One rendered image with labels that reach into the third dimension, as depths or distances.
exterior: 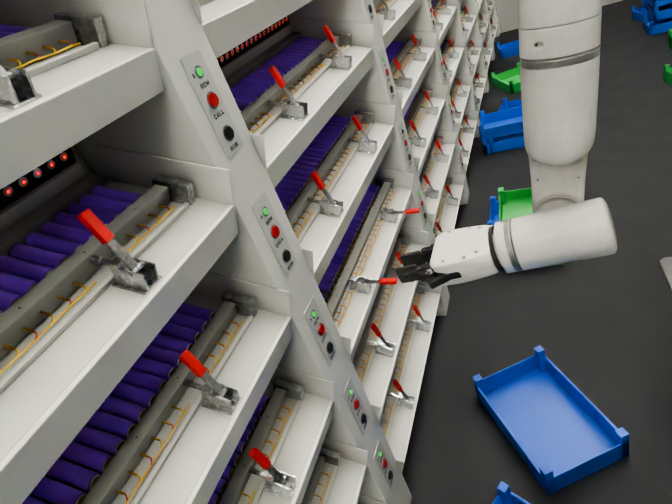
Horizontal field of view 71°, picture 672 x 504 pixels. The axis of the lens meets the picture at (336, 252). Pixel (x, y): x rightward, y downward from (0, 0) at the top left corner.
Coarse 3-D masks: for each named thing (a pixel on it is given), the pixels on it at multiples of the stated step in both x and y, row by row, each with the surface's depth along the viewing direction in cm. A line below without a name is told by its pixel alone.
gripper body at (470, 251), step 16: (448, 240) 79; (464, 240) 77; (480, 240) 75; (432, 256) 78; (448, 256) 76; (464, 256) 74; (480, 256) 73; (448, 272) 75; (464, 272) 75; (480, 272) 74; (496, 272) 74
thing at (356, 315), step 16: (384, 176) 131; (400, 176) 129; (400, 192) 130; (400, 208) 123; (384, 224) 118; (400, 224) 122; (384, 240) 113; (368, 256) 108; (384, 256) 108; (368, 272) 104; (384, 272) 110; (352, 304) 96; (368, 304) 96; (352, 320) 93; (352, 336) 90; (352, 352) 88
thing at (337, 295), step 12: (384, 192) 125; (372, 216) 116; (372, 228) 115; (360, 240) 109; (372, 240) 111; (360, 252) 106; (348, 264) 102; (348, 276) 99; (336, 288) 96; (336, 300) 94; (336, 312) 93
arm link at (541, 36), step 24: (528, 0) 54; (552, 0) 52; (576, 0) 51; (600, 0) 53; (528, 24) 55; (552, 24) 53; (576, 24) 53; (600, 24) 54; (528, 48) 56; (552, 48) 54; (576, 48) 54
